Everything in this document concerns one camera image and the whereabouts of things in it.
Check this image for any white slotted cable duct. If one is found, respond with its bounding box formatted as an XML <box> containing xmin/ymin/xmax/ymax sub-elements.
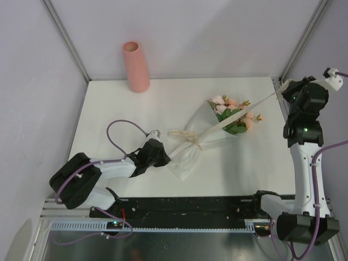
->
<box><xmin>50</xmin><ymin>219</ymin><xmax>270</xmax><ymax>233</ymax></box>

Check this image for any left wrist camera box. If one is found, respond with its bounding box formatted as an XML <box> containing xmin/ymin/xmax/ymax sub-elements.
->
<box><xmin>146</xmin><ymin>130</ymin><xmax>160</xmax><ymax>141</ymax></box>

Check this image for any left aluminium frame post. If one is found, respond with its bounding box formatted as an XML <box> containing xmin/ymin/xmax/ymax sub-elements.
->
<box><xmin>41</xmin><ymin>0</ymin><xmax>91</xmax><ymax>83</ymax></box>

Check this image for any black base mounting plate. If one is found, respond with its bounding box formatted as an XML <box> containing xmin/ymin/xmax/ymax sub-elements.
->
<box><xmin>107</xmin><ymin>196</ymin><xmax>269</xmax><ymax>226</ymax></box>

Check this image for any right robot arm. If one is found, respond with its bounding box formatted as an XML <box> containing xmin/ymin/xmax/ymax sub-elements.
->
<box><xmin>251</xmin><ymin>75</ymin><xmax>343</xmax><ymax>246</ymax></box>

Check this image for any pink cylindrical vase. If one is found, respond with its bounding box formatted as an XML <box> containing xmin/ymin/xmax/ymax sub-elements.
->
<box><xmin>122</xmin><ymin>41</ymin><xmax>150</xmax><ymax>93</ymax></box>

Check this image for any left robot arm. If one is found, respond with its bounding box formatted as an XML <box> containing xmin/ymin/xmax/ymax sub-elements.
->
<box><xmin>49</xmin><ymin>139</ymin><xmax>171</xmax><ymax>218</ymax></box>

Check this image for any right aluminium frame post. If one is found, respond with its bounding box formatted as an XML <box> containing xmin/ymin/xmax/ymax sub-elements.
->
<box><xmin>278</xmin><ymin>0</ymin><xmax>332</xmax><ymax>83</ymax></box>

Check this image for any aluminium frame post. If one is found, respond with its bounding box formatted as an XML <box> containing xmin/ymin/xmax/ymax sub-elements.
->
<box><xmin>278</xmin><ymin>0</ymin><xmax>332</xmax><ymax>83</ymax></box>
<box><xmin>41</xmin><ymin>0</ymin><xmax>91</xmax><ymax>83</ymax></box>

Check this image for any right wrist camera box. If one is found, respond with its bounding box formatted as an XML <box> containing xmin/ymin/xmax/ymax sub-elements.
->
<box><xmin>323</xmin><ymin>67</ymin><xmax>343</xmax><ymax>92</ymax></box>

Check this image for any cream printed ribbon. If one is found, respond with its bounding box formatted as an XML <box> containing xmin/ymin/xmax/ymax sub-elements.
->
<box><xmin>166</xmin><ymin>81</ymin><xmax>294</xmax><ymax>153</ymax></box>

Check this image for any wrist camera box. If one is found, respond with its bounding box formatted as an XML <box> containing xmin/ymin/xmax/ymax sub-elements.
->
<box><xmin>146</xmin><ymin>130</ymin><xmax>160</xmax><ymax>141</ymax></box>
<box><xmin>323</xmin><ymin>67</ymin><xmax>343</xmax><ymax>92</ymax></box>

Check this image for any pink flower bouquet white wrap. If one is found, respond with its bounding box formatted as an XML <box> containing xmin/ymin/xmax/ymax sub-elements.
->
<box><xmin>167</xmin><ymin>95</ymin><xmax>263</xmax><ymax>181</ymax></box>

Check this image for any aluminium front rail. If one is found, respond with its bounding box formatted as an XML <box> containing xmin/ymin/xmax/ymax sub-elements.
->
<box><xmin>40</xmin><ymin>198</ymin><xmax>336</xmax><ymax>218</ymax></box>

